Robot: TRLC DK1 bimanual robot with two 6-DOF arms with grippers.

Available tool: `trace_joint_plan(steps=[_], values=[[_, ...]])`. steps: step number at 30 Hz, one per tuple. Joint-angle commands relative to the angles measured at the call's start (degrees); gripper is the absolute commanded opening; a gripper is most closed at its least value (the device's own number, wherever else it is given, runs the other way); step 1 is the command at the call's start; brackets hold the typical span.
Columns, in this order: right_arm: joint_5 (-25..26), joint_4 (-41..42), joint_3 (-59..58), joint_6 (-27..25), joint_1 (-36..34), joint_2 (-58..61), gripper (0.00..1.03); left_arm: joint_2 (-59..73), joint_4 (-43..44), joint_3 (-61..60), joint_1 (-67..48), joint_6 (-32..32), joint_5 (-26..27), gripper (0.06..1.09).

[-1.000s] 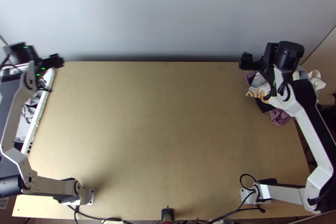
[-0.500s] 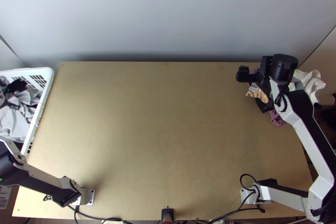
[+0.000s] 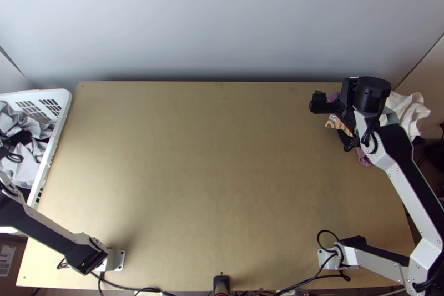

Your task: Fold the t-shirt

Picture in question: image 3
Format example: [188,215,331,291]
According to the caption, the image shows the heap of grey white clothes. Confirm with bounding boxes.
[0,99,57,188]

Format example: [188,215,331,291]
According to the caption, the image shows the white laundry basket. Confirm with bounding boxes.
[0,88,73,235]

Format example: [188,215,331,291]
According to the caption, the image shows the heap of mixed clothes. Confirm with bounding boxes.
[324,89,432,169]

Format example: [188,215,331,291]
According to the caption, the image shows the cardboard box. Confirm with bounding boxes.
[0,236,28,278]

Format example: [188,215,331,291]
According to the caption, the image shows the black cable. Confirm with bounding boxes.
[342,125,377,154]
[276,229,352,295]
[1,150,24,164]
[56,257,168,294]

